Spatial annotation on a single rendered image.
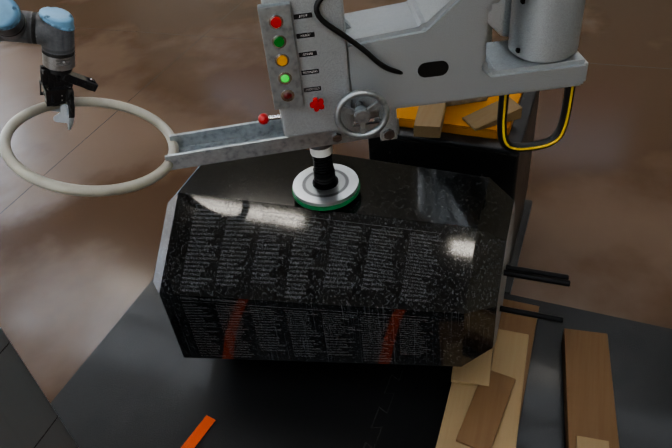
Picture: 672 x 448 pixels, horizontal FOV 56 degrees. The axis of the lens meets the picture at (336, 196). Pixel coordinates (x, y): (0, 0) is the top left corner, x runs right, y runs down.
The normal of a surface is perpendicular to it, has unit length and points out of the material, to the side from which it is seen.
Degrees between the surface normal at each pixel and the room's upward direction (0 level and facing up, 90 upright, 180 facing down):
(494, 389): 0
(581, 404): 0
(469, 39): 90
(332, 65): 90
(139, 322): 0
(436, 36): 90
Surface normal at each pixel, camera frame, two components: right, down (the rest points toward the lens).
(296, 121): 0.09, 0.61
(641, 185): -0.09, -0.78
